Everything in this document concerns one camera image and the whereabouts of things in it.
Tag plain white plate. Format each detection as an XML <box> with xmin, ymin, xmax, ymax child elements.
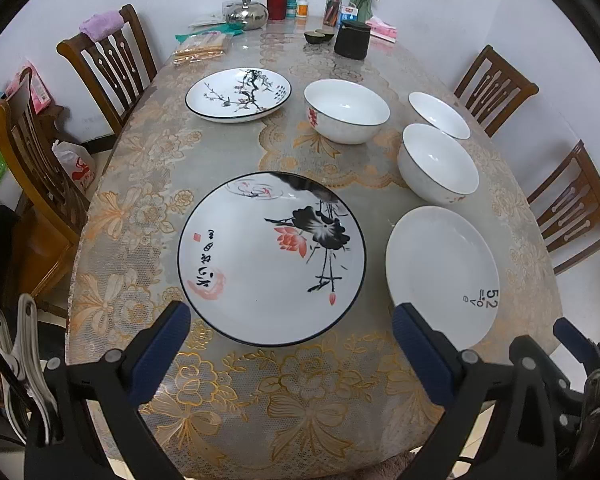
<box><xmin>386</xmin><ymin>206</ymin><xmax>501</xmax><ymax>350</ymax></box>

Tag large lotus painted plate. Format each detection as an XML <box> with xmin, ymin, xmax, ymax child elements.
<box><xmin>178</xmin><ymin>171</ymin><xmax>366</xmax><ymax>348</ymax></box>

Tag white bowl dark rim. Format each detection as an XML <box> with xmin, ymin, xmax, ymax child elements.
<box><xmin>398</xmin><ymin>124</ymin><xmax>480</xmax><ymax>206</ymax></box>

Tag small white bowl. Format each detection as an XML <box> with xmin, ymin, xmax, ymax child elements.
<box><xmin>408</xmin><ymin>91</ymin><xmax>470</xmax><ymax>140</ymax></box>

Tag large white bowl red flowers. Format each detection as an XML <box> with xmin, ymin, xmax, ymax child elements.
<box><xmin>304</xmin><ymin>79</ymin><xmax>390</xmax><ymax>145</ymax></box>

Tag plum blossom painted plate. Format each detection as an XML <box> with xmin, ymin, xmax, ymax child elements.
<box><xmin>185</xmin><ymin>67</ymin><xmax>292</xmax><ymax>124</ymax></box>

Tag metal spring clip left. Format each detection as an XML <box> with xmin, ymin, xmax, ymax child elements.
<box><xmin>0</xmin><ymin>294</ymin><xmax>66</xmax><ymax>446</ymax></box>

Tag near right wooden chair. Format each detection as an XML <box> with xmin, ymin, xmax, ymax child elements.
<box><xmin>527</xmin><ymin>140</ymin><xmax>600</xmax><ymax>275</ymax></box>

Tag near left wooden chair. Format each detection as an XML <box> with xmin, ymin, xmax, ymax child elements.
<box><xmin>0</xmin><ymin>68</ymin><xmax>88</xmax><ymax>298</ymax></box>

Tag white red plastic bag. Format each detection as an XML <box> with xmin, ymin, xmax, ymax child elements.
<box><xmin>52</xmin><ymin>140</ymin><xmax>96</xmax><ymax>194</ymax></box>

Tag far right wooden chair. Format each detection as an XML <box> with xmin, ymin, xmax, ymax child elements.
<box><xmin>454</xmin><ymin>44</ymin><xmax>540</xmax><ymax>138</ymax></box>

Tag pink box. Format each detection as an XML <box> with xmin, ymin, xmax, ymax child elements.
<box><xmin>6</xmin><ymin>61</ymin><xmax>52</xmax><ymax>114</ymax></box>

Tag wooden chair with purple cloth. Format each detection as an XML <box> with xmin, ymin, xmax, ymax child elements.
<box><xmin>56</xmin><ymin>3</ymin><xmax>157</xmax><ymax>134</ymax></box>

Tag packaged crackers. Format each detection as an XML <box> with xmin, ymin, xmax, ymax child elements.
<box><xmin>172</xmin><ymin>32</ymin><xmax>230</xmax><ymax>65</ymax></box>

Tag purple cloth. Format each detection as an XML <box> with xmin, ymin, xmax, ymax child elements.
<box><xmin>79</xmin><ymin>11</ymin><xmax>124</xmax><ymax>42</ymax></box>

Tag pink tissue pack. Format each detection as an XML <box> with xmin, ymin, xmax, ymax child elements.
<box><xmin>365</xmin><ymin>16</ymin><xmax>398</xmax><ymax>44</ymax></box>

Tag black cylindrical container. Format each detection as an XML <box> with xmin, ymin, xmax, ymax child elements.
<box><xmin>334</xmin><ymin>20</ymin><xmax>370</xmax><ymax>61</ymax></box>

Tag teal plastic bag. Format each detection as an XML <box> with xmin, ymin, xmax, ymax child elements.
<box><xmin>174</xmin><ymin>23</ymin><xmax>244</xmax><ymax>44</ymax></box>

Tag blue white carton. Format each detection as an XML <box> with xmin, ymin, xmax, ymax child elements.
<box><xmin>338</xmin><ymin>6</ymin><xmax>358</xmax><ymax>23</ymax></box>

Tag steel kettle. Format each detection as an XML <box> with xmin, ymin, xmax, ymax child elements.
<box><xmin>224</xmin><ymin>0</ymin><xmax>268</xmax><ymax>30</ymax></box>

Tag pencil holder with pencils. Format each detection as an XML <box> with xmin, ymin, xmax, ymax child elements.
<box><xmin>323</xmin><ymin>0</ymin><xmax>341</xmax><ymax>27</ymax></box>

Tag orange pill bottle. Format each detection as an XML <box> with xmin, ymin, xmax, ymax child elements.
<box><xmin>296</xmin><ymin>0</ymin><xmax>309</xmax><ymax>18</ymax></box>

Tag teal lid jar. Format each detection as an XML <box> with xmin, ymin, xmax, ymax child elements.
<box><xmin>286</xmin><ymin>0</ymin><xmax>298</xmax><ymax>18</ymax></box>

